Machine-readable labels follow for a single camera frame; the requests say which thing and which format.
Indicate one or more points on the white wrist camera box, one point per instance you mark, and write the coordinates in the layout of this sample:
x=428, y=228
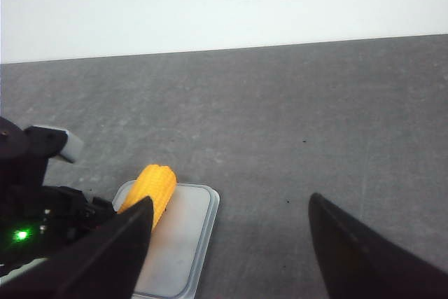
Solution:
x=59, y=143

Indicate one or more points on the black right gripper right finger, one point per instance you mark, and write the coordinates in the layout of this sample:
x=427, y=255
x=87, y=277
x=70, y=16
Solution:
x=357, y=262

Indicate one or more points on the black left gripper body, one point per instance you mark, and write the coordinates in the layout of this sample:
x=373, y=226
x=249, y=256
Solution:
x=38, y=220

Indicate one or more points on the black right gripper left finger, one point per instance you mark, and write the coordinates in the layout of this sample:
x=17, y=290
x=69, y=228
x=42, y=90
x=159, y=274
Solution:
x=105, y=264

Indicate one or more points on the silver digital kitchen scale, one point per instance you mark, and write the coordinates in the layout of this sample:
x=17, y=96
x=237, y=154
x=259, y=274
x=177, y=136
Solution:
x=179, y=243

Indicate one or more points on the yellow corn cob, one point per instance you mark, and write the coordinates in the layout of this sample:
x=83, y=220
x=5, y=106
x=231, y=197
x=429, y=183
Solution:
x=158, y=182

